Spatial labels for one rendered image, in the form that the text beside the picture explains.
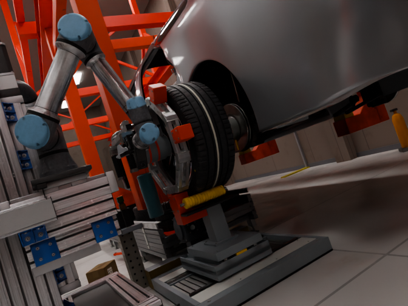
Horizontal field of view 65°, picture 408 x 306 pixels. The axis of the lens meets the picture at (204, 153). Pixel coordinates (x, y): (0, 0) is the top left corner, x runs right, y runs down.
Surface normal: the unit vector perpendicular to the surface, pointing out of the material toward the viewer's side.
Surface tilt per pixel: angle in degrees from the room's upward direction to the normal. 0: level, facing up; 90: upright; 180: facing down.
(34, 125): 96
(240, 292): 90
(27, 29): 90
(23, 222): 90
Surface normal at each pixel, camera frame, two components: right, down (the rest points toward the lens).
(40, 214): 0.44, -0.19
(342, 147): -0.84, 0.26
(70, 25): 0.18, -0.22
